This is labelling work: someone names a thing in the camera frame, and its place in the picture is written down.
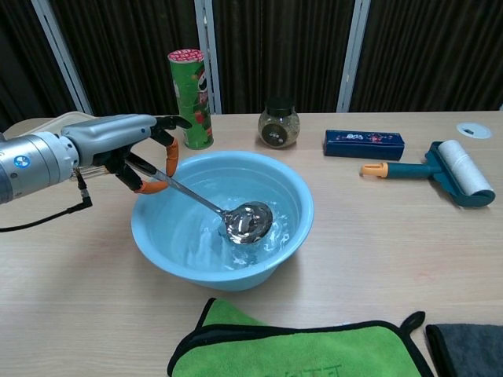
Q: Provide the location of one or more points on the glass spice jar black lid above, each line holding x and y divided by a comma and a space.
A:
279, 127

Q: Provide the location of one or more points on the grey metal frame post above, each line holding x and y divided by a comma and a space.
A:
63, 55
351, 55
208, 55

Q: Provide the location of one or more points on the stainless steel ladle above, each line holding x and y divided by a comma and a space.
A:
243, 224

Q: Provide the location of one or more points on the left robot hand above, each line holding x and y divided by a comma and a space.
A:
110, 137

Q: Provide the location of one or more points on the dark blue rectangular box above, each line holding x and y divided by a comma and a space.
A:
363, 143

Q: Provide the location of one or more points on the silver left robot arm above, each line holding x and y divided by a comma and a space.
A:
31, 167

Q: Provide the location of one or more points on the large blue plastic basin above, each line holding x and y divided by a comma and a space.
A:
188, 251

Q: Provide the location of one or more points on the beige lidded food container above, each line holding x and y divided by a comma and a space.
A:
39, 123

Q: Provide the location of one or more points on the green chips can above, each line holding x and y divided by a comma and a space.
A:
192, 98

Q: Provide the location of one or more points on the green microfiber cloth black trim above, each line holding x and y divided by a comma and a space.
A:
291, 345

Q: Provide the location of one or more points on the grey microfiber cloth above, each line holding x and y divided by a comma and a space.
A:
467, 349

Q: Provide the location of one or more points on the teal lint roller orange tip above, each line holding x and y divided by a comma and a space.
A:
444, 173

